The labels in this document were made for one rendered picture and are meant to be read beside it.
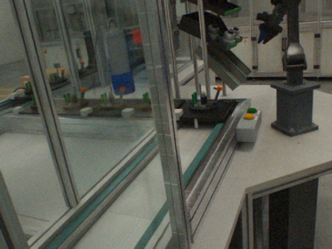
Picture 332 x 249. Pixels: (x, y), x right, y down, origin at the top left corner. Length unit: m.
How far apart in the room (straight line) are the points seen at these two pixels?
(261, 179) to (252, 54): 4.46
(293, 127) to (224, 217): 0.61
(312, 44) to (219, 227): 4.61
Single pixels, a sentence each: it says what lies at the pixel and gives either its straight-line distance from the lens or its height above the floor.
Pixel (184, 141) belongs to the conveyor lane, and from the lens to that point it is 1.28.
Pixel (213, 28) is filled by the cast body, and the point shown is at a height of 1.29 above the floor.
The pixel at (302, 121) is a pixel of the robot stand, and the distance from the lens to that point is 1.43.
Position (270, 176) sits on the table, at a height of 0.86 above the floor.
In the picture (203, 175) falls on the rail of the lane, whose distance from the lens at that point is 0.97.
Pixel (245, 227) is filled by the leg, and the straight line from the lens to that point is 1.19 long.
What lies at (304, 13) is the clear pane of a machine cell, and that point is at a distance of 5.29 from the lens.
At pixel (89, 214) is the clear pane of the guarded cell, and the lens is 0.41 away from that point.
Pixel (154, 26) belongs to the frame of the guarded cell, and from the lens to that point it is 0.53.
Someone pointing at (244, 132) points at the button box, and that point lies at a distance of 1.26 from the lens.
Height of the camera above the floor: 1.45
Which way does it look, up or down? 21 degrees down
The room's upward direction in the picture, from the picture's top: 8 degrees counter-clockwise
